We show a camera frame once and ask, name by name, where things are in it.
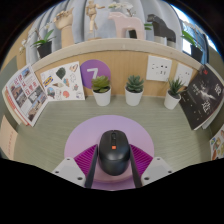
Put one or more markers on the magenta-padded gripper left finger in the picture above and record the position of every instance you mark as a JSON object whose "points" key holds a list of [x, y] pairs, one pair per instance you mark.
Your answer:
{"points": [[68, 168]]}

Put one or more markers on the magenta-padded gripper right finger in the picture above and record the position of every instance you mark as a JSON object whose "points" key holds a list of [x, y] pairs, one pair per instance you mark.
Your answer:
{"points": [[157, 168]]}

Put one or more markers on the black computer mouse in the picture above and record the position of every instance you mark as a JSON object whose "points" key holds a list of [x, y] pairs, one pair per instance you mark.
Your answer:
{"points": [[114, 156]]}

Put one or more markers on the purple round mouse pad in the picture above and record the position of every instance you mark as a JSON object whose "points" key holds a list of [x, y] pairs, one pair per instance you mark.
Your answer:
{"points": [[100, 125]]}

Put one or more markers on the colourful food sticker card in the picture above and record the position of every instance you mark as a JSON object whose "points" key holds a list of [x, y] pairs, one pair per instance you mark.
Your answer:
{"points": [[217, 145]]}

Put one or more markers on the peach paper card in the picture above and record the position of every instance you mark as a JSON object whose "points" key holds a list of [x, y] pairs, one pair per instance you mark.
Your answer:
{"points": [[7, 138]]}

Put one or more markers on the succulent in white pot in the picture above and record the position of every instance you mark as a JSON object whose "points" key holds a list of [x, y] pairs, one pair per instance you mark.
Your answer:
{"points": [[101, 98], [134, 98], [171, 101]]}

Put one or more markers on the red-spined photo cover book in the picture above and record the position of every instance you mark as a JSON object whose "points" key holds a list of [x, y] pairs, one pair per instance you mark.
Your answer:
{"points": [[28, 95]]}

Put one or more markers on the black cover book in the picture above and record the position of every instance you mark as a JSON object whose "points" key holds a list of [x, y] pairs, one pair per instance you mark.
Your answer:
{"points": [[203, 96]]}

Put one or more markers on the white sticker sheet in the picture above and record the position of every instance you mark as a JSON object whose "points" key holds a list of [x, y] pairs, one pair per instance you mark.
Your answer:
{"points": [[63, 81]]}

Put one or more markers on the purple round number sign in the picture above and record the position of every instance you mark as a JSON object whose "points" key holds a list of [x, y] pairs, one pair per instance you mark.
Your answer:
{"points": [[95, 71]]}

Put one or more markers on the wooden backboard with ledge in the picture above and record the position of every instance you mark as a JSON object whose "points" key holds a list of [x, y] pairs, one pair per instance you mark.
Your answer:
{"points": [[128, 63]]}

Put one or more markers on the green desk partition panel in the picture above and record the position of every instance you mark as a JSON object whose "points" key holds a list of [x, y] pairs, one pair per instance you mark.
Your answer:
{"points": [[220, 75], [5, 76]]}

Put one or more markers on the wooden hand model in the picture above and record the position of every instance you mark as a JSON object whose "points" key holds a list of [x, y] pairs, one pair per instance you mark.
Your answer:
{"points": [[66, 30]]}

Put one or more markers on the black horse figurine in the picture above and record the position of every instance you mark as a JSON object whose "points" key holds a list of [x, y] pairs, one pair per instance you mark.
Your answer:
{"points": [[163, 30]]}

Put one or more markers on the window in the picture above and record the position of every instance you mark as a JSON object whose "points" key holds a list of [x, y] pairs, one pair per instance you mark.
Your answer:
{"points": [[190, 23]]}

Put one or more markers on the wooden mannequin figure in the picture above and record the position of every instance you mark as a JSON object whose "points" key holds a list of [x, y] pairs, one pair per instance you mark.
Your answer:
{"points": [[91, 20]]}

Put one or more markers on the pink horse figurine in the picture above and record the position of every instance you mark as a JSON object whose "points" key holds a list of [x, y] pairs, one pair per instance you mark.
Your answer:
{"points": [[125, 21]]}

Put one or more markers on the grey pleated curtain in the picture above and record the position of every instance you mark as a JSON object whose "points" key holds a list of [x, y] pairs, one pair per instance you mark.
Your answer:
{"points": [[78, 16]]}

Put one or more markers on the white wall socket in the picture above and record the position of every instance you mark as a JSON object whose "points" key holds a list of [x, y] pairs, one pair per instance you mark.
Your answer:
{"points": [[159, 68]]}

